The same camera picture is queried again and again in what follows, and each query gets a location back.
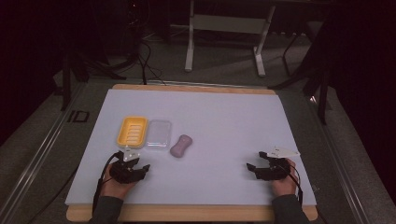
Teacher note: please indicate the black metal stand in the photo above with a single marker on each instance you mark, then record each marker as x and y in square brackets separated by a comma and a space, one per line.
[322, 90]
[67, 81]

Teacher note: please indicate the purple soap bar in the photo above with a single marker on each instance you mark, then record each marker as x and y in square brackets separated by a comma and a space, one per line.
[181, 146]

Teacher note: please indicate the white desk frame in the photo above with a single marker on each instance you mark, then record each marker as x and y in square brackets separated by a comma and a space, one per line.
[229, 24]

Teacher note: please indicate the white foam mat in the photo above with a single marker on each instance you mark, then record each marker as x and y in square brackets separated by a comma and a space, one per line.
[218, 130]

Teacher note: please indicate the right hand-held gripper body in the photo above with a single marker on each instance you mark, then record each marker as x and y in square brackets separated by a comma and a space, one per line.
[274, 171]

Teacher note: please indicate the clear plastic lid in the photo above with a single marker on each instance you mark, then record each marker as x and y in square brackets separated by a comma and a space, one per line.
[158, 134]

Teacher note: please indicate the yellow soap dish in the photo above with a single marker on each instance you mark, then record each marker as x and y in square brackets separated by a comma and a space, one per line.
[132, 132]

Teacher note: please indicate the person's left hand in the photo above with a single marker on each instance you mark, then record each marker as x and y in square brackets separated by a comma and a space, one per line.
[115, 188]

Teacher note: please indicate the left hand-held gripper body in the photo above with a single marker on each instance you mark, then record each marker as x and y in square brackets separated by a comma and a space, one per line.
[124, 174]

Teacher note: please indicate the person's right hand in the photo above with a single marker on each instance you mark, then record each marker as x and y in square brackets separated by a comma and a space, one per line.
[285, 186]

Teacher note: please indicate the metal floor rail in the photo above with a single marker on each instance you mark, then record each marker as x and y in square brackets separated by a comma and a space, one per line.
[34, 161]
[339, 161]

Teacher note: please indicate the wooden table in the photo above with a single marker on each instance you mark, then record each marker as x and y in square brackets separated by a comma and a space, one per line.
[186, 214]

